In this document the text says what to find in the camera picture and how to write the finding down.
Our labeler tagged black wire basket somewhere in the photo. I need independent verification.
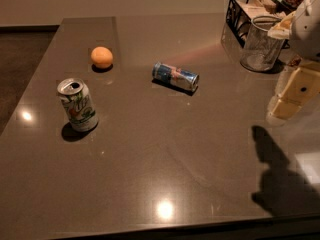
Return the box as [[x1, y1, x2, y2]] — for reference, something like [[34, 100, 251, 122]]
[[226, 0, 291, 46]]

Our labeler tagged blue silver energy drink can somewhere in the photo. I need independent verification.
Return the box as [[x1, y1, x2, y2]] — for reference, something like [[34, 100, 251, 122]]
[[152, 62, 199, 92]]

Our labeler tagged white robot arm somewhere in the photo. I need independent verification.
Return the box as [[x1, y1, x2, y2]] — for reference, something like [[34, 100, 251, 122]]
[[266, 0, 320, 126]]

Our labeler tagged wire mesh cup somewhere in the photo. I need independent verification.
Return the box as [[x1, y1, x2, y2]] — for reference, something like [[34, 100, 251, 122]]
[[240, 16, 284, 72]]

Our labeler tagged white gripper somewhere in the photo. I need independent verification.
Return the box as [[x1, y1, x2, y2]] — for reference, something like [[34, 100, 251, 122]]
[[266, 55, 320, 126]]

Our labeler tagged white green 7up can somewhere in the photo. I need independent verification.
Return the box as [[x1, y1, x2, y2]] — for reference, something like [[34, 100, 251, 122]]
[[57, 78, 98, 132]]

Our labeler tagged orange fruit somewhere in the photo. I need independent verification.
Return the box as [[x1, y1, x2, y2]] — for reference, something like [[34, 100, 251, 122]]
[[91, 47, 113, 69]]

